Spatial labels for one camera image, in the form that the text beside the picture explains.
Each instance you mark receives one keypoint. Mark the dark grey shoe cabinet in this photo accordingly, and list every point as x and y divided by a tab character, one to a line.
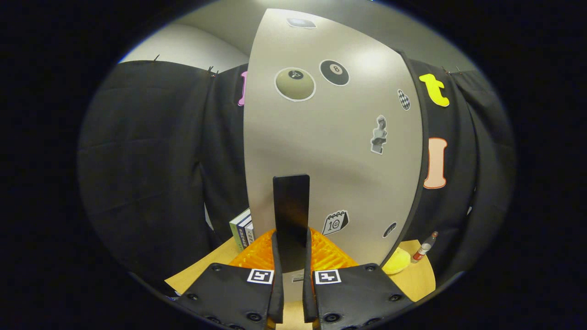
425	151

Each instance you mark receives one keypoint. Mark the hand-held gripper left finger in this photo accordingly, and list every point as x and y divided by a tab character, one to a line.
277	284

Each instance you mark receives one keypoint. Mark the white sheet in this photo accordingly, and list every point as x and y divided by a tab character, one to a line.
208	223

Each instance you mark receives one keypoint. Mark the yellow soft object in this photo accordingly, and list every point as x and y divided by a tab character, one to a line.
396	262

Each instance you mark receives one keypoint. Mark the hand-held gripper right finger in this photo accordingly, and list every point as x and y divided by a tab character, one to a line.
308	293

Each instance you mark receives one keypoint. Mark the small red label bottle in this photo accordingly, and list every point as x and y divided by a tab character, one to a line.
422	251

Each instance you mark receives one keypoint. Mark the beige shoe cabinet door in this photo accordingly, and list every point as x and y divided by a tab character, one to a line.
330	151

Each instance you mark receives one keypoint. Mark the black backdrop cloth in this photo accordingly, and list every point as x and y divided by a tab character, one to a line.
146	160

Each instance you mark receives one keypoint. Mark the blue spine book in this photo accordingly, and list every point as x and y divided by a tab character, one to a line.
243	233

